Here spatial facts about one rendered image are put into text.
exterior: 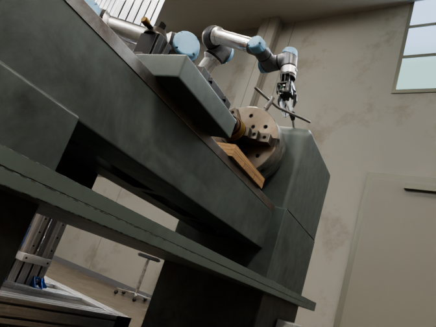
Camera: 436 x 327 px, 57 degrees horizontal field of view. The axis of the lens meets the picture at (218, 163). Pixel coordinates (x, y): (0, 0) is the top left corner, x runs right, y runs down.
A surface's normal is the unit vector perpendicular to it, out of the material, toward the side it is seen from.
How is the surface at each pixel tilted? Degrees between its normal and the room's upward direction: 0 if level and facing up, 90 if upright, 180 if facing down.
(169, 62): 90
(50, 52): 90
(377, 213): 90
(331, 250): 90
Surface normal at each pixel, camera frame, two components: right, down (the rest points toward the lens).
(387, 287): -0.54, -0.41
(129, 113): 0.86, 0.14
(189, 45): 0.35, -0.17
